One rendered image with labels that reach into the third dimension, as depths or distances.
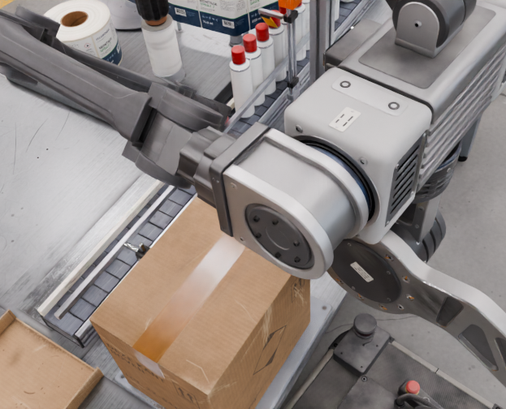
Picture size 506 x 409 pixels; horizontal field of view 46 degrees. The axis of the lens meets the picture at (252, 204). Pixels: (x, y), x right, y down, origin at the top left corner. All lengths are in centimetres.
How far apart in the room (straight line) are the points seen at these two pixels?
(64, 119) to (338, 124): 126
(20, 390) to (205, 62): 101
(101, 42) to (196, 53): 28
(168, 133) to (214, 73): 103
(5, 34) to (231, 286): 50
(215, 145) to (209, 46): 119
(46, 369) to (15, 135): 74
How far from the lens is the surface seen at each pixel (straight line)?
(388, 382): 186
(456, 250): 242
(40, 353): 135
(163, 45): 164
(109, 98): 78
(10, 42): 91
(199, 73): 174
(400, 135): 61
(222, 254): 101
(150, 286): 100
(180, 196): 142
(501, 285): 238
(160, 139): 72
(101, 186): 157
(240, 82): 149
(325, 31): 146
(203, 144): 67
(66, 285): 131
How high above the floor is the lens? 195
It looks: 51 degrees down
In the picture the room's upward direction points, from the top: 7 degrees counter-clockwise
